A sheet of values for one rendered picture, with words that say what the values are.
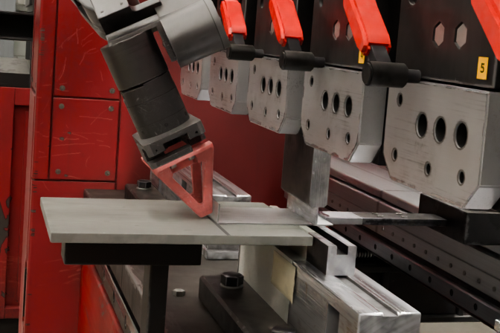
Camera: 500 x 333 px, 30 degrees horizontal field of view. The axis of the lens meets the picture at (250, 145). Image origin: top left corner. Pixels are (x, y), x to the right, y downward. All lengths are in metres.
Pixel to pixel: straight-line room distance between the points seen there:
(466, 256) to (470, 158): 0.56
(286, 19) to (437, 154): 0.29
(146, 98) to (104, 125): 0.88
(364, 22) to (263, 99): 0.36
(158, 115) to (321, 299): 0.25
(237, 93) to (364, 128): 0.40
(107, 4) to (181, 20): 0.08
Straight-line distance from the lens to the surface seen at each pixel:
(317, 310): 0.91
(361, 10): 0.71
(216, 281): 1.12
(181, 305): 1.12
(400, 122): 0.71
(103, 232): 0.91
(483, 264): 1.13
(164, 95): 0.97
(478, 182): 0.61
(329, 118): 0.85
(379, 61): 0.68
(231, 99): 1.19
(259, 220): 1.01
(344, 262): 0.93
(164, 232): 0.93
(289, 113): 0.97
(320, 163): 0.99
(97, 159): 1.85
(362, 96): 0.78
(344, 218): 1.05
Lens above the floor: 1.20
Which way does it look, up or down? 7 degrees down
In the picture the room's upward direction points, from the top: 4 degrees clockwise
